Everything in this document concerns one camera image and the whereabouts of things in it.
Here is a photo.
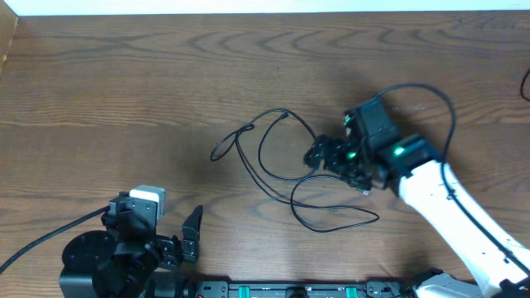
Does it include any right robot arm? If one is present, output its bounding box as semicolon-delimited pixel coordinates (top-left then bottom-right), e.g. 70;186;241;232
304;98;529;297

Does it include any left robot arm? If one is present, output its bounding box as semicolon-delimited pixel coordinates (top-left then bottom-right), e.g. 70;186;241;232
59;185;204;298

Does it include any left camera black cable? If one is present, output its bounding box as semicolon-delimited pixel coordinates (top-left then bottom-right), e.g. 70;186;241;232
0;205;111;276

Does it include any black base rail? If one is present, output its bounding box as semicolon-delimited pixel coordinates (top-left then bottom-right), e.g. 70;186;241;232
181;271;485;298

